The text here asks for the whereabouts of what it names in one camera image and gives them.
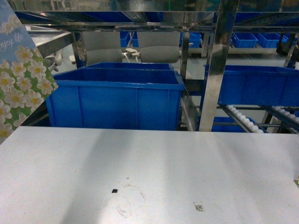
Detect flower gift bag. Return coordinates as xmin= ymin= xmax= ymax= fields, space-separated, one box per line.
xmin=0 ymin=0 xmax=58 ymax=142

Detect white roller conveyor track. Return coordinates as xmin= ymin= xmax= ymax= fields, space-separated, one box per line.
xmin=223 ymin=104 xmax=269 ymax=133

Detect blue crate on rollers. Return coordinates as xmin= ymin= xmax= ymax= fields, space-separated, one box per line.
xmin=218 ymin=65 xmax=299 ymax=107

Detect QR code sticker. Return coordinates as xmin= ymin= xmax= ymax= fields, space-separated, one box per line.
xmin=193 ymin=201 xmax=205 ymax=212

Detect steel perforated upright post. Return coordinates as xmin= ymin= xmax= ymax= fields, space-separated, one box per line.
xmin=199 ymin=0 xmax=239 ymax=132

